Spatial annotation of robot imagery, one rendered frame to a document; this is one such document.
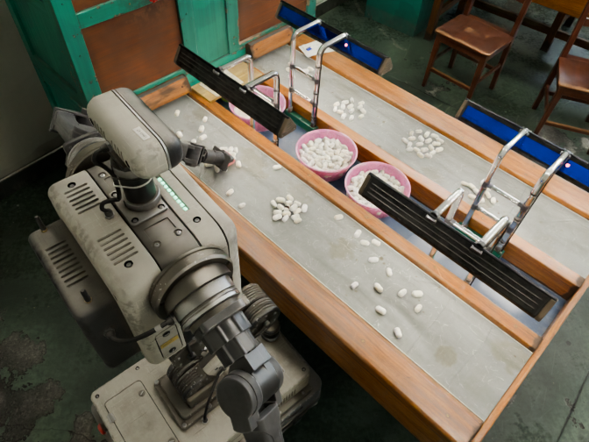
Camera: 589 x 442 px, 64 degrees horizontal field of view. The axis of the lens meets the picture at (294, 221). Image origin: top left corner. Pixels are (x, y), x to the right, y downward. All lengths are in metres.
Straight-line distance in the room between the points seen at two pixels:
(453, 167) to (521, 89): 2.14
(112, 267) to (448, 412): 1.04
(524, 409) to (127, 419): 1.70
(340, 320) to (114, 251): 0.87
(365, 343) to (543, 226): 0.91
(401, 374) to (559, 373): 1.27
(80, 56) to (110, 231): 1.21
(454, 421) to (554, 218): 0.97
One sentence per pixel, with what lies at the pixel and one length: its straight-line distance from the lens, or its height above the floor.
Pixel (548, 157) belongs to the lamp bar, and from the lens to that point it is 1.81.
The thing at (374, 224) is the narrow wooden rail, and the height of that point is 0.76.
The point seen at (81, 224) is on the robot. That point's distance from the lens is 0.93.
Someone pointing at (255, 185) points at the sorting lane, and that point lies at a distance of 1.92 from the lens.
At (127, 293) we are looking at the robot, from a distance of 0.84.
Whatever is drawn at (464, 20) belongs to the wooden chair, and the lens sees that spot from 3.89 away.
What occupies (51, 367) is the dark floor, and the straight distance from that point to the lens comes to 2.51.
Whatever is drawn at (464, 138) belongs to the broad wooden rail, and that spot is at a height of 0.76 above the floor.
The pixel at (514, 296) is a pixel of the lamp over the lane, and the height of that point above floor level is 1.07.
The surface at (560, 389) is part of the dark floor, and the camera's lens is 2.63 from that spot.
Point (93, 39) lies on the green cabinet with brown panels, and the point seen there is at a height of 1.15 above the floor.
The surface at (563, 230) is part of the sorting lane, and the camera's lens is 2.10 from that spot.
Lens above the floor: 2.13
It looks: 51 degrees down
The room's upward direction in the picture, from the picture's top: 4 degrees clockwise
